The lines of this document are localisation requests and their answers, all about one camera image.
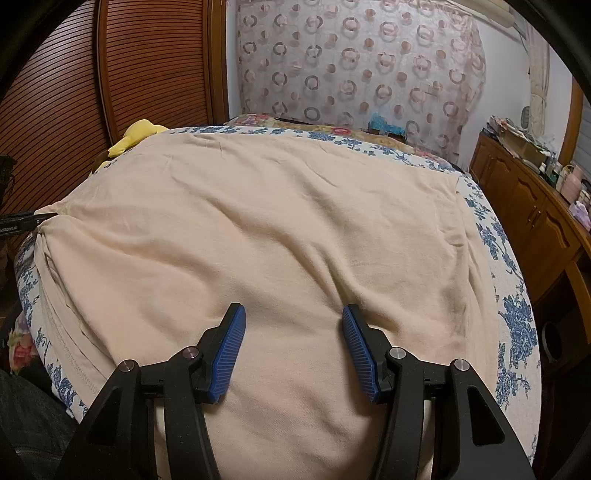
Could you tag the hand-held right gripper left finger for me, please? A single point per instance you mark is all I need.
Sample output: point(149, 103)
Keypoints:
point(228, 355)

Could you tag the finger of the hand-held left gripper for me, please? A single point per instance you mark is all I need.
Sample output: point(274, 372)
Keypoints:
point(23, 221)

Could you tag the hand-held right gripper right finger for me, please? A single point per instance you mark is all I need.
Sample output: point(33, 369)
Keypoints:
point(360, 355)

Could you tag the beige printed t-shirt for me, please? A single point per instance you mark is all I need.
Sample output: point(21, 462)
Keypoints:
point(277, 221)

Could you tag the yellow plush toy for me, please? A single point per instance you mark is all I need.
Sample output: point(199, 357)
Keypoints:
point(134, 136)

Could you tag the white blue floral blanket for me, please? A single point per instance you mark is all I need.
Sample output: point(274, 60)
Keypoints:
point(517, 323)

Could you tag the wooden louvered wardrobe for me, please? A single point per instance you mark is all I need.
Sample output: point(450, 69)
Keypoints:
point(152, 69)

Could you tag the person's leg in dark jeans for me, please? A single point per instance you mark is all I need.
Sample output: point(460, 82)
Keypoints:
point(32, 424)

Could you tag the wooden sideboard cabinet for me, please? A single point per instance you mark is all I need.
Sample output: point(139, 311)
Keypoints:
point(521, 198)

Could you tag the teal cloth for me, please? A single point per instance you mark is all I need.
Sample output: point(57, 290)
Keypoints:
point(385, 124)

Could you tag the lilac cloth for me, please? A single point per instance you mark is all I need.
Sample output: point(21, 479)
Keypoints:
point(581, 214)

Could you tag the cardboard box with papers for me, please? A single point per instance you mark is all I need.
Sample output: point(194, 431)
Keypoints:
point(517, 143)

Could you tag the pink container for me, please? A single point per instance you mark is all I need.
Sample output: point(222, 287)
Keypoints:
point(570, 184)

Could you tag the circle patterned curtain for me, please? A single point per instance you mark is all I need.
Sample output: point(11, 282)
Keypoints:
point(351, 60)

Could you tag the cream lace curtain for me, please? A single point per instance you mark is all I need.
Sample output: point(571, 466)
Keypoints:
point(539, 78)

